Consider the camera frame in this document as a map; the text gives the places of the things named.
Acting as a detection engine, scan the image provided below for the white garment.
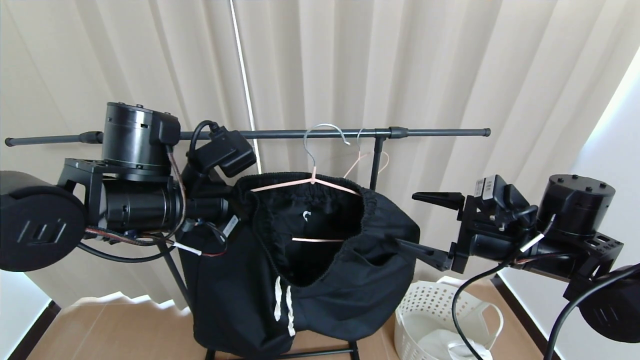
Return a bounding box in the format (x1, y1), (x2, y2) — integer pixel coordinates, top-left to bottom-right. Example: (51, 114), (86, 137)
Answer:
(416, 327), (494, 360)

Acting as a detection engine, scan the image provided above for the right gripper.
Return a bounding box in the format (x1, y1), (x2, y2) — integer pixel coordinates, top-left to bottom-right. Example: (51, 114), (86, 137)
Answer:
(394, 191), (552, 275)

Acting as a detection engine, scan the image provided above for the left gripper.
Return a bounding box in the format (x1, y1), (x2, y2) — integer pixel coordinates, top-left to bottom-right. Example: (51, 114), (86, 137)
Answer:
(102, 177), (242, 240)

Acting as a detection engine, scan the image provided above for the beige curtain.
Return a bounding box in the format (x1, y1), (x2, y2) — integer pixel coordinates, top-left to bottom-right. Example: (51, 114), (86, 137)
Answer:
(0, 0), (640, 308)

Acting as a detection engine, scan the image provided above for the black clothes rack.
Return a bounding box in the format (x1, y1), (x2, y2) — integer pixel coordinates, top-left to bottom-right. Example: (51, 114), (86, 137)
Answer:
(4, 126), (492, 360)

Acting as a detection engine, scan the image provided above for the black cable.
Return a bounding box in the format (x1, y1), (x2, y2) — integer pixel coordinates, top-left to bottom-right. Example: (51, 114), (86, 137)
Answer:
(451, 252), (640, 360)
(76, 119), (224, 265)

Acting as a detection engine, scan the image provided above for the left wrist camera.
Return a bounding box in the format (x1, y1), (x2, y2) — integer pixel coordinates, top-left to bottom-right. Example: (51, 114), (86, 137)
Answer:
(187, 125), (258, 179)

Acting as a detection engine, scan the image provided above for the black knitted garment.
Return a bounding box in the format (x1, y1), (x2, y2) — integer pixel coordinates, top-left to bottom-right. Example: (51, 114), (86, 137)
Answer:
(177, 172), (422, 359)

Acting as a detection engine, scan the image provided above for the white laundry basket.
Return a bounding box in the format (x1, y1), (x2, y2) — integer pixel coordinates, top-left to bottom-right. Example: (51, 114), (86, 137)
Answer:
(393, 280), (505, 360)

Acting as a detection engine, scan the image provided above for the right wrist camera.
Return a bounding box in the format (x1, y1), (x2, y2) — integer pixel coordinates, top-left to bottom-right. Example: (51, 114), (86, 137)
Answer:
(473, 174), (539, 231)

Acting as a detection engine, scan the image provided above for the pink clothes hanger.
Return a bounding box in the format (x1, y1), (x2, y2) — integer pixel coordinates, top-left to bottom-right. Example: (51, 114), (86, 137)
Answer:
(249, 123), (362, 245)
(342, 128), (390, 180)

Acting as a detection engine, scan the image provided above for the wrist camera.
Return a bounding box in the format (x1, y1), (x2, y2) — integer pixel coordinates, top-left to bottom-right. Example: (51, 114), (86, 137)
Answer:
(187, 125), (258, 179)
(473, 174), (539, 231)

